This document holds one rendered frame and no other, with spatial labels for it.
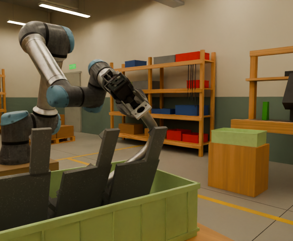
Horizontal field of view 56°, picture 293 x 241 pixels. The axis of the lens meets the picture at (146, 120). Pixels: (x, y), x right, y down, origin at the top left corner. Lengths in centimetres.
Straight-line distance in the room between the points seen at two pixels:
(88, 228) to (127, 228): 11
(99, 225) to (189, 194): 30
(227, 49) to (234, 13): 73
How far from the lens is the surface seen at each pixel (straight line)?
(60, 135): 793
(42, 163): 74
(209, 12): 672
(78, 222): 70
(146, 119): 82
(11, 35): 1159
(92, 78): 104
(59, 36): 131
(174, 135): 635
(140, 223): 80
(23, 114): 137
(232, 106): 617
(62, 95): 97
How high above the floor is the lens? 122
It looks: 5 degrees down
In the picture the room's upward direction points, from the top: straight up
